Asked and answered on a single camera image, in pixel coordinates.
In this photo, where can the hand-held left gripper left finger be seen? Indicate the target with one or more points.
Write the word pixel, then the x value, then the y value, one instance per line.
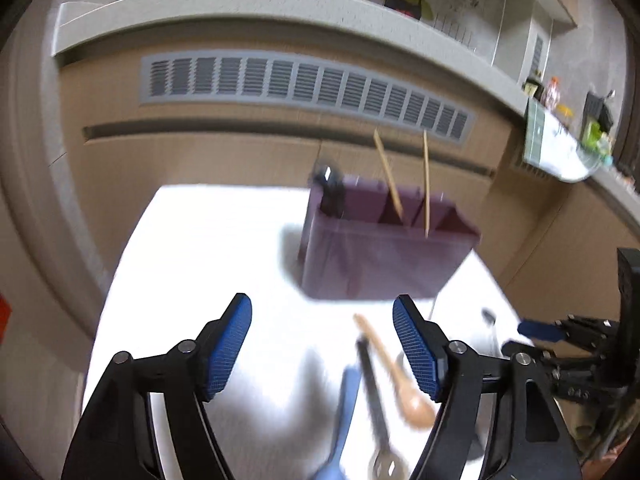
pixel 227 345

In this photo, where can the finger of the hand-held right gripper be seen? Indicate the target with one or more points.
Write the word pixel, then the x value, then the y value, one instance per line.
pixel 522 346
pixel 542 331

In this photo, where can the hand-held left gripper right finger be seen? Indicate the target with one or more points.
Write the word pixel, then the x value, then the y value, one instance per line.
pixel 417 345

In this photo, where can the wooden spoon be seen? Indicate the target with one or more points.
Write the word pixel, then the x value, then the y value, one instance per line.
pixel 400 385

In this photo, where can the maroon plastic utensil holder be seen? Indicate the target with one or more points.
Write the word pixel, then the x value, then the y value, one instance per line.
pixel 380 260

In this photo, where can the blue plastic spoon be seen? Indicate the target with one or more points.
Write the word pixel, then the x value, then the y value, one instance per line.
pixel 345 410

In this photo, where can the wooden chopstick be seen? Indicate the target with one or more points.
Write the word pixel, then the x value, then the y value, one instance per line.
pixel 426 185
pixel 390 180

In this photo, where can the black spatula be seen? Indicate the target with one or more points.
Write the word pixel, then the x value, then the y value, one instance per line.
pixel 330 192

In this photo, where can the white textured table cloth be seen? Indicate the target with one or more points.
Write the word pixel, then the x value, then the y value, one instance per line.
pixel 200 260

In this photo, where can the small grey vent grille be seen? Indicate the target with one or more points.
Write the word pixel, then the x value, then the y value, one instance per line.
pixel 530 166

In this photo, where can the green and white dish towel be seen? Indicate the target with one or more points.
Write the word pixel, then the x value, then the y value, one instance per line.
pixel 555 145

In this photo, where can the wooden base cabinet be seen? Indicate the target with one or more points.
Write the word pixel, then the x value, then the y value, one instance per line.
pixel 200 155

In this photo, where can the jar with yellow lid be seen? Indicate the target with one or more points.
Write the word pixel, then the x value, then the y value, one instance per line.
pixel 564 112

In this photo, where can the black storage rack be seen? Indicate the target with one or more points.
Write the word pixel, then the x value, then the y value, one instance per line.
pixel 597 110

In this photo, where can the clear bottle with orange cap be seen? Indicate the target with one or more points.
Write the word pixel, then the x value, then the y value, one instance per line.
pixel 551 92

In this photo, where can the dark sauce bottle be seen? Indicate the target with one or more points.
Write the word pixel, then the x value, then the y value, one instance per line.
pixel 534 89

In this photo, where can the large grey vent grille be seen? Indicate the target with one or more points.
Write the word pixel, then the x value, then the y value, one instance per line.
pixel 300 85

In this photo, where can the grey stone countertop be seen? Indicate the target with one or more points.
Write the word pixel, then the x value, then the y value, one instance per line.
pixel 250 10

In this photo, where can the cartoon wall sticker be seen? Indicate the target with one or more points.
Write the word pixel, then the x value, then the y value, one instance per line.
pixel 450 0

